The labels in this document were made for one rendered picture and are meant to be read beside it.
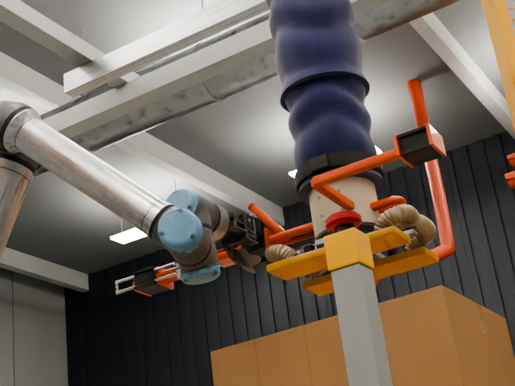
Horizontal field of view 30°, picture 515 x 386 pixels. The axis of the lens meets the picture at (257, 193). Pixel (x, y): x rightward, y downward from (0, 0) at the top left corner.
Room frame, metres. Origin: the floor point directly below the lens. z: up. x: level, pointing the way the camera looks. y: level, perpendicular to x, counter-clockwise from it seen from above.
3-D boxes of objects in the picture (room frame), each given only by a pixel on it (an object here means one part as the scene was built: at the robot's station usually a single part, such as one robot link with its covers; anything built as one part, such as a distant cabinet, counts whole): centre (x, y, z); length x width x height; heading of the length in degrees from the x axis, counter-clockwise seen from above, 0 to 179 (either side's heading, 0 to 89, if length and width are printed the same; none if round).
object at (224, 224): (2.15, 0.12, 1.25); 0.09 x 0.05 x 0.10; 63
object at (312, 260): (2.16, -0.17, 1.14); 0.34 x 0.10 x 0.05; 63
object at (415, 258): (2.33, -0.26, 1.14); 0.34 x 0.10 x 0.05; 63
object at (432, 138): (1.88, -0.36, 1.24); 0.09 x 0.08 x 0.05; 153
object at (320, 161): (2.24, -0.21, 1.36); 0.23 x 0.23 x 0.04
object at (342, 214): (1.71, -0.16, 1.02); 0.07 x 0.07 x 0.04
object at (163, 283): (2.53, 0.32, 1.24); 0.08 x 0.07 x 0.05; 63
